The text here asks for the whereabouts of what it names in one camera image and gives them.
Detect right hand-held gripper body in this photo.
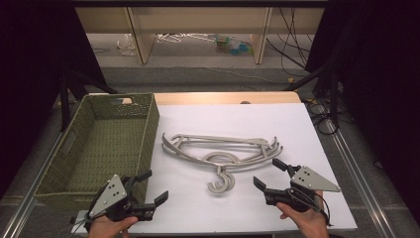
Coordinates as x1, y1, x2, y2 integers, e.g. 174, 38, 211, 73
263, 164, 342, 213

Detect person's right hand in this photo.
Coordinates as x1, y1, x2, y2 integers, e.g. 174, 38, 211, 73
276, 197, 330, 238

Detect green woven basket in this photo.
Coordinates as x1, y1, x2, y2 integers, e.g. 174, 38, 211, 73
34, 92, 160, 211

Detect white table sheet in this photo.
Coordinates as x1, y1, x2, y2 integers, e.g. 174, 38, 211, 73
127, 102, 359, 234

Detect black cable bundle on floor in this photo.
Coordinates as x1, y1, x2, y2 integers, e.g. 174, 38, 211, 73
304, 98, 342, 136

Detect right hand-held gripper cable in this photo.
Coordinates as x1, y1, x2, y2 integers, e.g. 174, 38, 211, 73
286, 187, 332, 227

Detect pile of colourful toys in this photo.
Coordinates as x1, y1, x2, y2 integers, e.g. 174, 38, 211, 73
215, 34, 255, 57

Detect thin floor cable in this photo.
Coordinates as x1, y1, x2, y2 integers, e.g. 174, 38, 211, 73
207, 66, 293, 84

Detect person's left hand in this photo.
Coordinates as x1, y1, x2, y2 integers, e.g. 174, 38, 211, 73
88, 215, 139, 238

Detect beige wooden shelf unit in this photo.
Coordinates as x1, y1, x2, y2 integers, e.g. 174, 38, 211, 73
74, 7, 326, 65

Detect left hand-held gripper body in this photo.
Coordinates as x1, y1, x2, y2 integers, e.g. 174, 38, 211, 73
83, 174, 157, 222

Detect white wire hangers on floor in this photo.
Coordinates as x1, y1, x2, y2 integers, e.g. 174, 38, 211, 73
156, 32, 216, 45

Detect hanging black cables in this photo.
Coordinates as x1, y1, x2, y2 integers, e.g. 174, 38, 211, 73
265, 7, 315, 69

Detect hand-held gripper cable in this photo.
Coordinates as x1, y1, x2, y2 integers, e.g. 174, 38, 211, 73
286, 187, 332, 227
69, 194, 102, 234

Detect black metal stand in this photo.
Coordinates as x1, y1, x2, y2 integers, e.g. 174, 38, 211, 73
282, 62, 342, 128
58, 69, 118, 133

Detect clear plastic bag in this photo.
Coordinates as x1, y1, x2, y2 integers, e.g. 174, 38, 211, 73
116, 33, 137, 57

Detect left hand-held gripper cable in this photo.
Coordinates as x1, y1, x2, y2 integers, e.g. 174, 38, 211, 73
69, 194, 102, 234

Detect metal floor rail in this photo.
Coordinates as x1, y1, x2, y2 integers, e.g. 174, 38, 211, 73
325, 118, 398, 238
0, 131, 65, 238

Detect dark curtain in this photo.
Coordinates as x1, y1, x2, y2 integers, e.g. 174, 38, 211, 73
0, 0, 108, 201
304, 0, 420, 227

